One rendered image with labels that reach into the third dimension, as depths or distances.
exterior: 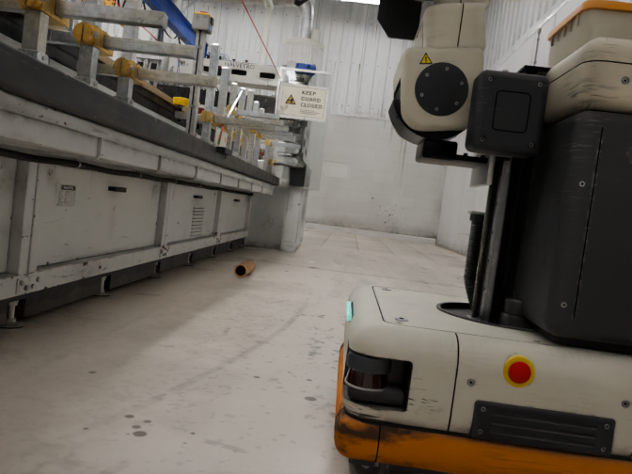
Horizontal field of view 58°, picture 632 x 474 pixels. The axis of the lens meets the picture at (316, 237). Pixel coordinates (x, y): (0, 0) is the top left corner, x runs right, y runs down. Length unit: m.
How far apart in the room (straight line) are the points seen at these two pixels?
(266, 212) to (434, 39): 4.60
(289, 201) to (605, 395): 4.68
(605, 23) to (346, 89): 10.90
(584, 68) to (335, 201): 10.85
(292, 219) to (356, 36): 7.36
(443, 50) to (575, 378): 0.65
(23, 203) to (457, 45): 1.26
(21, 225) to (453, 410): 1.32
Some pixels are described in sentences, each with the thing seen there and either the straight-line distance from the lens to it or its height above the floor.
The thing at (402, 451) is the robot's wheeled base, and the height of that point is 0.08.
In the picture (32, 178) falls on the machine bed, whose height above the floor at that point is 0.45.
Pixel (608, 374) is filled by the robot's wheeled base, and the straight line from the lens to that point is 1.07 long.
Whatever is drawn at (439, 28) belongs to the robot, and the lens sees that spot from 1.20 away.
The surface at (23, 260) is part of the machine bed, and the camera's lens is 1.87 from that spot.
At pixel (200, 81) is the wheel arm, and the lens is 1.83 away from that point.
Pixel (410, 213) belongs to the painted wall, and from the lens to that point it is 11.89.
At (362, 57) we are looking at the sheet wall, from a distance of 12.23.
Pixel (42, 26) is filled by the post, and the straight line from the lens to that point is 1.43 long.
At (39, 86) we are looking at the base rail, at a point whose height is 0.64.
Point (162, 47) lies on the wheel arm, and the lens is 1.62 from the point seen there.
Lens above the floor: 0.47
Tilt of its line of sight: 3 degrees down
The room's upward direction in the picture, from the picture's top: 7 degrees clockwise
